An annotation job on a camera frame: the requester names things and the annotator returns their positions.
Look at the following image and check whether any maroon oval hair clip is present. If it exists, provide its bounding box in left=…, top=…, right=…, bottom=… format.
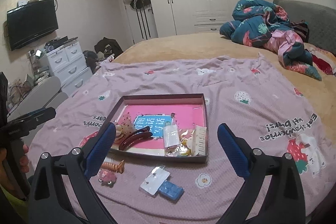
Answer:
left=118, top=126, right=153, bottom=151

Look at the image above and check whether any polka dot bow hair clip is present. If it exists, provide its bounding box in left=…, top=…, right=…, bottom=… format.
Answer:
left=115, top=112, right=137, bottom=139

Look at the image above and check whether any blue hair clip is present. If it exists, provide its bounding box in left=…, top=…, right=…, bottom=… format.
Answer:
left=157, top=181, right=184, bottom=203

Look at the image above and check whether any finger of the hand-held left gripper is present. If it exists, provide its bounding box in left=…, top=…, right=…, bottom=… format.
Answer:
left=7, top=107, right=56, bottom=126

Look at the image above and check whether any black bag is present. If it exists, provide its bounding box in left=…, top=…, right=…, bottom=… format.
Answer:
left=94, top=37, right=124, bottom=56

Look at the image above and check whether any pearl claw hair clip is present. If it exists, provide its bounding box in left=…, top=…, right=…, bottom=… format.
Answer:
left=114, top=123, right=124, bottom=143

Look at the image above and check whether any grey headboard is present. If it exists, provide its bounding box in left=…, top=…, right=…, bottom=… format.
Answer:
left=273, top=0, right=336, bottom=55

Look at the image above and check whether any orange hair claw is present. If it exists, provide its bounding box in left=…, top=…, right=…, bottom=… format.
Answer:
left=101, top=160, right=125, bottom=173

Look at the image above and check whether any yellow hair accessory packet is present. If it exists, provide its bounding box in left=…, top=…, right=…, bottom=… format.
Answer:
left=180, top=132, right=196, bottom=156

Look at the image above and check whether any dark striped cloth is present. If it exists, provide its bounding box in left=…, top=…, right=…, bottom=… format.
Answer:
left=290, top=21, right=310, bottom=43

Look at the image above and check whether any white door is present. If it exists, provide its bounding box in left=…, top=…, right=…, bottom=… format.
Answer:
left=119, top=0, right=158, bottom=45

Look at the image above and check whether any clear jewelry packet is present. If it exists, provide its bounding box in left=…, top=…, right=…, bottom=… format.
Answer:
left=163, top=124, right=180, bottom=156

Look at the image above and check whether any person's left hand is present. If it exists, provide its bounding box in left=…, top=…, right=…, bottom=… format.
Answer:
left=0, top=143, right=31, bottom=188

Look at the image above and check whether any teal floral quilt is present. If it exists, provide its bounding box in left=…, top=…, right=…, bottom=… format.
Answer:
left=219, top=0, right=322, bottom=81

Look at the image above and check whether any tan bed sheet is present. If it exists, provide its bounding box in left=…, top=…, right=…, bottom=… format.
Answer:
left=110, top=31, right=336, bottom=140

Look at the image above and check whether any black television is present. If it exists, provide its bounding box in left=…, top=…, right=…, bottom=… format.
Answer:
left=7, top=0, right=59, bottom=51

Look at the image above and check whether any grey chair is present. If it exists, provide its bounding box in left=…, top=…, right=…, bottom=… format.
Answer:
left=7, top=76, right=69, bottom=140

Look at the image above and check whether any person's left forearm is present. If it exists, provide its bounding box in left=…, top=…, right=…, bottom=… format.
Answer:
left=0, top=182, right=27, bottom=224

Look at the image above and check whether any red patterned pillow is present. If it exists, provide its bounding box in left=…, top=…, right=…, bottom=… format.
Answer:
left=304, top=46, right=336, bottom=75

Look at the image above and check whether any white small card clip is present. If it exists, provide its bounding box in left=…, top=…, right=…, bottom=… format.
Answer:
left=139, top=166, right=170, bottom=195

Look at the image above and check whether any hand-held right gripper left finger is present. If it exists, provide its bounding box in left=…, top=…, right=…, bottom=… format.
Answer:
left=28, top=123, right=124, bottom=224

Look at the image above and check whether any white drawer chest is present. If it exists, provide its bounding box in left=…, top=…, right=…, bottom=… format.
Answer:
left=39, top=36, right=93, bottom=97

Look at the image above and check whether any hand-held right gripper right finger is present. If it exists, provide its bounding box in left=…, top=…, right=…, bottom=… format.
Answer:
left=217, top=123, right=310, bottom=224

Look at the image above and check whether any cream claw hair clip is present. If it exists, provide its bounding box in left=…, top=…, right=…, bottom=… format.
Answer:
left=193, top=126, right=208, bottom=156

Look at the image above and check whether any dark clothes pile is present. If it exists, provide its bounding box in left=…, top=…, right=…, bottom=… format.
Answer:
left=83, top=50, right=99, bottom=75

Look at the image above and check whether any shallow brown cardboard box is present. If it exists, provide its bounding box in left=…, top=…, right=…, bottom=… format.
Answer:
left=108, top=93, right=209, bottom=164

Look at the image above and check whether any pink strawberry printed blanket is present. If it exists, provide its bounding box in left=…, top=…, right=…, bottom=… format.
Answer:
left=26, top=55, right=331, bottom=224

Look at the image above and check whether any red strawberry hair clip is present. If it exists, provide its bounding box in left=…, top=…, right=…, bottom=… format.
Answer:
left=98, top=169, right=116, bottom=186

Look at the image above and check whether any cluttered side desk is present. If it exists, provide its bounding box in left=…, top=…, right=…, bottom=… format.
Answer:
left=5, top=48, right=50, bottom=109

